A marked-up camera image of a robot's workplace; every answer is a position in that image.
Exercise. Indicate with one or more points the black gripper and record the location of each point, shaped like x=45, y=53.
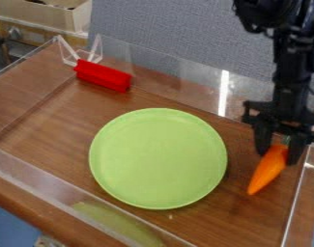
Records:
x=269, y=119

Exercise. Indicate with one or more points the orange toy carrot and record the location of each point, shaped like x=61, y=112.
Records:
x=273, y=164

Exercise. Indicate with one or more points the green round plate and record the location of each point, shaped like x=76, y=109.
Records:
x=158, y=158

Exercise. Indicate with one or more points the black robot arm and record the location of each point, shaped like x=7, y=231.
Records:
x=287, y=22

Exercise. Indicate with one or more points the red plastic block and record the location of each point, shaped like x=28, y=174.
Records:
x=104, y=76

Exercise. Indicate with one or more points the clear acrylic enclosure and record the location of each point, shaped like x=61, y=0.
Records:
x=51, y=115

